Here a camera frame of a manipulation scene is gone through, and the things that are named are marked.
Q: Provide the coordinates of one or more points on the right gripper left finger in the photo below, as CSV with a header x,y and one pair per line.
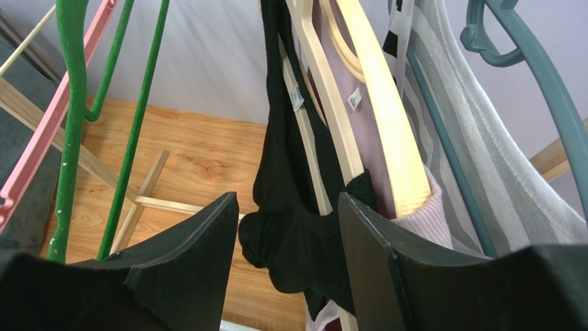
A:
x,y
175,280

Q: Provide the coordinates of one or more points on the pink tank top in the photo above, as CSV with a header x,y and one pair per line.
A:
x,y
427,222

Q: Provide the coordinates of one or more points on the pink plastic hanger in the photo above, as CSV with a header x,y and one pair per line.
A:
x,y
46,126

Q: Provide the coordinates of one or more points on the green plastic hanger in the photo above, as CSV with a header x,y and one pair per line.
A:
x,y
70,22

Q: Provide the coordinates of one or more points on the wooden clothes rack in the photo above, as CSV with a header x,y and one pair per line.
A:
x,y
183,162

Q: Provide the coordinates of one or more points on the white plastic basket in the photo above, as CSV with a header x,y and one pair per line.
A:
x,y
230,326

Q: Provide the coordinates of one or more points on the teal plastic hanger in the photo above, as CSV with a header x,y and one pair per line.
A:
x,y
496,32

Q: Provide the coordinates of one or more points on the cream plastic hanger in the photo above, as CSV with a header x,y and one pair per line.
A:
x,y
301,13

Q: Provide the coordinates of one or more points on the black white striped tank top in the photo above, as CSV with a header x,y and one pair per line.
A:
x,y
518,207

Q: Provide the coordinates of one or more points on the grey zebra cushion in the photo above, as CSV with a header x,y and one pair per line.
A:
x,y
26,228

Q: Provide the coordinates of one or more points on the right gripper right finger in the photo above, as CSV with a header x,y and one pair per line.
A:
x,y
400,281

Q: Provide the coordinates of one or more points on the light wooden hanger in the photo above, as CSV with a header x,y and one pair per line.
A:
x,y
382,131

